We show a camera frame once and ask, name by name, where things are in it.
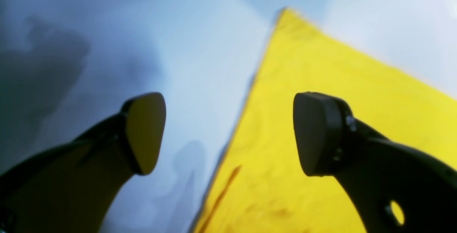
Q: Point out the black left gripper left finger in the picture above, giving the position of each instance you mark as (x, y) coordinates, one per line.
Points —
(70, 188)

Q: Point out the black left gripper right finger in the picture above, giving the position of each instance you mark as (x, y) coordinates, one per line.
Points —
(394, 188)

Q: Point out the yellow T-shirt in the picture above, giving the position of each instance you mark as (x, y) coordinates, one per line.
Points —
(259, 185)

